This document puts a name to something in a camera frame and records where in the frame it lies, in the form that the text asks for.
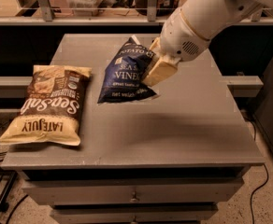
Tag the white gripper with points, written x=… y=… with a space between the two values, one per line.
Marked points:
x=180 y=38

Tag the blue Kettle chip bag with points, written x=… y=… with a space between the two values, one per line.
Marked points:
x=123 y=76

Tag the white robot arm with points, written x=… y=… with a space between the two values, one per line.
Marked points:
x=209 y=17

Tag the brown Late July chip bag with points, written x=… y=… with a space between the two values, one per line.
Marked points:
x=53 y=107

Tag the grey cabinet with drawers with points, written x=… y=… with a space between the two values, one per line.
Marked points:
x=192 y=129

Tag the upper grey drawer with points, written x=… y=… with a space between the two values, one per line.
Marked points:
x=80 y=192

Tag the grey drawer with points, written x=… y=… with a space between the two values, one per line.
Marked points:
x=134 y=214
x=80 y=192

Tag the lower grey drawer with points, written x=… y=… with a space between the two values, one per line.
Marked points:
x=134 y=214

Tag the black stand leg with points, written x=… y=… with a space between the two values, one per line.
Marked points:
x=6 y=190

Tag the grey metal shelf rail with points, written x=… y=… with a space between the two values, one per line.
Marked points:
x=57 y=11

